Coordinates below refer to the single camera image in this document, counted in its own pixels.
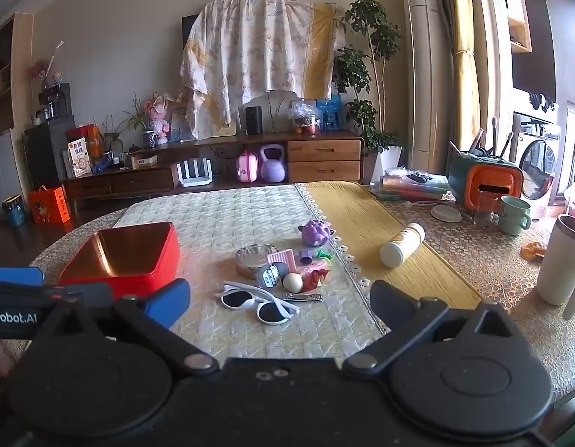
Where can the stack of books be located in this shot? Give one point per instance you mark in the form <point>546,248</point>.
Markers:
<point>408,188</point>

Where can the small green toy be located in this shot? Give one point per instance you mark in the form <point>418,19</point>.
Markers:
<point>323,254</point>

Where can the orchid in patterned pot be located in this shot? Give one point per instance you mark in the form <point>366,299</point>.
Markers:
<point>150,138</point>

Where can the blue bucket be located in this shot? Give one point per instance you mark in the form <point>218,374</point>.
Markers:
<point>15,212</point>

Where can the dark red wrapper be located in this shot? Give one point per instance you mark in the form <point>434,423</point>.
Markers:
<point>313,281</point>

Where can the orange red gift box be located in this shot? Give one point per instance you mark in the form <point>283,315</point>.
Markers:
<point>94,137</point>

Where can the standing air conditioner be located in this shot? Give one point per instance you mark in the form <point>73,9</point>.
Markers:
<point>422,79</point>

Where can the small grey gadget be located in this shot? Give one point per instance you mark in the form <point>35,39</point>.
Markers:
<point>268,277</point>

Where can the black side cabinet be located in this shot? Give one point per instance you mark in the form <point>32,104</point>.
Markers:
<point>45,153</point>

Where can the wooden wall shelf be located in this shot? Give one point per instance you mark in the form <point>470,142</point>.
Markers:
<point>518,32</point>

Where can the pink doll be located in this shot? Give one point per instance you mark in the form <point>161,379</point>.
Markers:
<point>159,121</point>

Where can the yellow curtain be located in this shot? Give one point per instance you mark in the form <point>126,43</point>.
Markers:
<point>464,79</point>

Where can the purple kettlebell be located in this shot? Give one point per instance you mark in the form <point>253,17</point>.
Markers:
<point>272,167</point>

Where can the cream egg-shaped ball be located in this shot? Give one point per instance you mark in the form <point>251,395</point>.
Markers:
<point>292,281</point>

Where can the pink flowers in vase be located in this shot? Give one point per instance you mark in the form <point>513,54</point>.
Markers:
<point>38,70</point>

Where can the tall green houseplant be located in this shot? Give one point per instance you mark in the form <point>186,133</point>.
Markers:
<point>371,23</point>

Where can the small white yellow box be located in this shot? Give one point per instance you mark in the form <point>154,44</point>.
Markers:
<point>144,161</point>

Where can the white yellow-label bottle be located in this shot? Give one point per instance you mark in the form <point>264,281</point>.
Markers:
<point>401,246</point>

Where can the wooden wall cabinet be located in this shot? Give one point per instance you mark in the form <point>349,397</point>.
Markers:
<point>3,158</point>

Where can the round metal tin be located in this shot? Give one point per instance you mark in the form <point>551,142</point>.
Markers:
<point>252,260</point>

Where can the white cereal box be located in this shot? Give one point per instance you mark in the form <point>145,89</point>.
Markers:
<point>79,158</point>

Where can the black water dispenser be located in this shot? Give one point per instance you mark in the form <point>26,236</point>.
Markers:
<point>56,102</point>

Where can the washing machine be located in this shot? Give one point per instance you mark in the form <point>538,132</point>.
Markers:
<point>539,167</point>

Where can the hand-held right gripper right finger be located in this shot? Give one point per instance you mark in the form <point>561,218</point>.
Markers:
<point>385,305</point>

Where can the clear plastic fruit bag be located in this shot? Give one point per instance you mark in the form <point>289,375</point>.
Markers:
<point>303,116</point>

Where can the small leafy potted plant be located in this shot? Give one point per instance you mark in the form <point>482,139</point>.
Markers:
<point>111,139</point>

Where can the purple animal toy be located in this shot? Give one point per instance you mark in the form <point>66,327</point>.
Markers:
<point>315,233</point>

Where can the wooden tv cabinet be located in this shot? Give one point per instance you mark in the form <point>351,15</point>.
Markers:
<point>324,158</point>

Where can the green orange knife holder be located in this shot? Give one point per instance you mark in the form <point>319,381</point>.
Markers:
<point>469,177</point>

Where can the orange gift bag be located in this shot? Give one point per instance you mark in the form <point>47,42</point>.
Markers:
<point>49,205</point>

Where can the pink ridged tray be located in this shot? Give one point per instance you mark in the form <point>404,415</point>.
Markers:
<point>280,260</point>

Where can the clear drinking glass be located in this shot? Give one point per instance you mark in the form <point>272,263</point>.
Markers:
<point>484,212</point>

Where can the pink toy suitcase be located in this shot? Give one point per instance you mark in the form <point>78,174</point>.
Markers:
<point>247,167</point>

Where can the small orange toy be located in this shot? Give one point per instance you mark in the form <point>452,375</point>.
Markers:
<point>533,250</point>

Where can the green mug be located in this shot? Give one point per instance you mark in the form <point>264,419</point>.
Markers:
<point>512,216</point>

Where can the black television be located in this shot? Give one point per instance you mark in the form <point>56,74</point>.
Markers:
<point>188,28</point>

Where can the cream quilted mat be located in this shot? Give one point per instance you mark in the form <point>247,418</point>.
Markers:
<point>222,219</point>

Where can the white router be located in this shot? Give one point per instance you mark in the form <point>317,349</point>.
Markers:
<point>194,179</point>

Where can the small purple block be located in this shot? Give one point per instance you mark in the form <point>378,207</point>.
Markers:
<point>306,256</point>

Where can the yellow woven mat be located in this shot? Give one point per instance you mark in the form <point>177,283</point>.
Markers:
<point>362,223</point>

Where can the white plant pot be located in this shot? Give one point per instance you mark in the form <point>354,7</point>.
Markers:
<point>390,163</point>

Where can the white tumbler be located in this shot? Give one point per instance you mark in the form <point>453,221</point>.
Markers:
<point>560,265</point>

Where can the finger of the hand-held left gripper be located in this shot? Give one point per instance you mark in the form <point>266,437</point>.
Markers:
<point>77,294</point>
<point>15,275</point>

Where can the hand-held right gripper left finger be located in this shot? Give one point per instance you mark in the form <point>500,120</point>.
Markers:
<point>168,300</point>

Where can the blue toy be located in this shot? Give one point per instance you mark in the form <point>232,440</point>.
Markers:
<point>103,164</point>

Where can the floral draped sheet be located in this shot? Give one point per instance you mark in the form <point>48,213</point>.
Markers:
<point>259,42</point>

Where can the silver nail clipper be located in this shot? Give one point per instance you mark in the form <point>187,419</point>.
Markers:
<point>303,297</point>

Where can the black cylinder speaker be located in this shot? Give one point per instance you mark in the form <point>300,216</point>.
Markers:
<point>253,121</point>

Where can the red metal box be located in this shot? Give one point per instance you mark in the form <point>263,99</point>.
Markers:
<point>105,251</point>

